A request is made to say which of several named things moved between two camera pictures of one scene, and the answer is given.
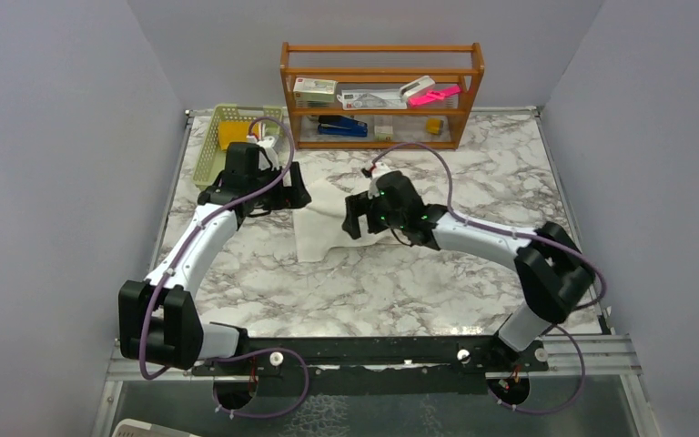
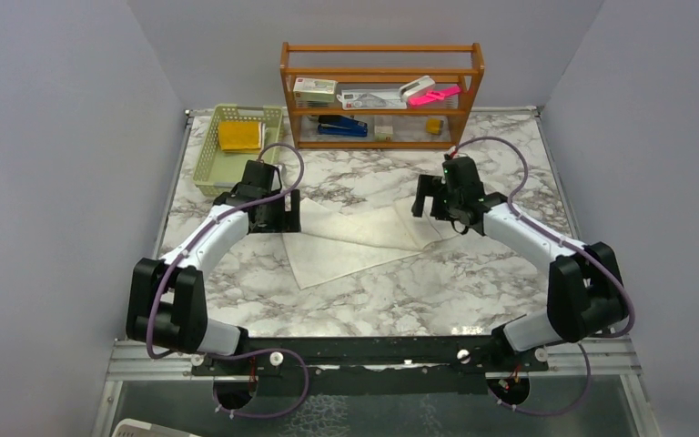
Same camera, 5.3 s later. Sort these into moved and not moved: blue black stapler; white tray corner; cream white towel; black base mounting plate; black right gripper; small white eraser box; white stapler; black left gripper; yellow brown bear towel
Moved: cream white towel; black left gripper; black right gripper
Not moved: small white eraser box; white stapler; yellow brown bear towel; white tray corner; black base mounting plate; blue black stapler
